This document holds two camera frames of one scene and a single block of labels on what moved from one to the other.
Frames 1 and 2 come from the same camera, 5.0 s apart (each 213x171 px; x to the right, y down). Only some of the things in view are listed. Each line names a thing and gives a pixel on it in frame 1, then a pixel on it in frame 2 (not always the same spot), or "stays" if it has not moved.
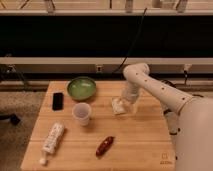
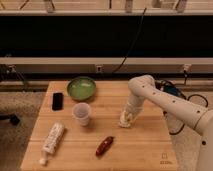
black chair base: [10, 117] stays
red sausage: [104, 147] stays
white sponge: [117, 106] -> [125, 120]
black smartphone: [58, 101] stays
